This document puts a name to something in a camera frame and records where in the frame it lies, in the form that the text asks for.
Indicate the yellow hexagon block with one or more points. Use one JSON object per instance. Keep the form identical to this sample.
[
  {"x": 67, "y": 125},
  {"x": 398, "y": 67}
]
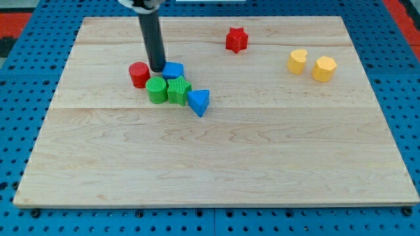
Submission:
[{"x": 324, "y": 69}]

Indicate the green cylinder block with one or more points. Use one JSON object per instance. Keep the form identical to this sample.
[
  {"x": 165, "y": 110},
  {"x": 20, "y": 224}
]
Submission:
[{"x": 157, "y": 90}]

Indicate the red cylinder block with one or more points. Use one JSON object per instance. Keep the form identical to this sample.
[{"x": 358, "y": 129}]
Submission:
[{"x": 139, "y": 73}]

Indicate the blue cube block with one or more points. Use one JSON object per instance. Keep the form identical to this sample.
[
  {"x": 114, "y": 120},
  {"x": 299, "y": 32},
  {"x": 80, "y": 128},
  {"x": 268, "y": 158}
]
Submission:
[{"x": 172, "y": 70}]

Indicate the blue triangle block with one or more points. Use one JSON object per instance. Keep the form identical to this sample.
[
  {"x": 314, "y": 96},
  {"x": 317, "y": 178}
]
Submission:
[{"x": 198, "y": 100}]

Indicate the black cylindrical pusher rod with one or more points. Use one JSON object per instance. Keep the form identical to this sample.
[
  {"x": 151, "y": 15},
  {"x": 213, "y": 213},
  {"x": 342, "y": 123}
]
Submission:
[{"x": 153, "y": 41}]

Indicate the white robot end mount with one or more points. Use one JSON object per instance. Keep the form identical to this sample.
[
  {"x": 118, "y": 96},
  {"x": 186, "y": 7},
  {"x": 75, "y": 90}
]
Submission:
[{"x": 142, "y": 6}]

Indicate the wooden board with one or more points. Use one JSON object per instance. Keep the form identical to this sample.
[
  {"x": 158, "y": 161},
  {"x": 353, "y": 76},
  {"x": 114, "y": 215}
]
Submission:
[{"x": 268, "y": 139}]

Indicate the red star block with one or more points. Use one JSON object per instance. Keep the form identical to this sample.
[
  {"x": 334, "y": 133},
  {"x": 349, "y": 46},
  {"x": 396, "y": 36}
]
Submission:
[{"x": 236, "y": 39}]

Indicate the green star block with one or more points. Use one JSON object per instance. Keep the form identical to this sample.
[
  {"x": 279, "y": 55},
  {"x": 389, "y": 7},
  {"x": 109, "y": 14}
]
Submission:
[{"x": 177, "y": 90}]

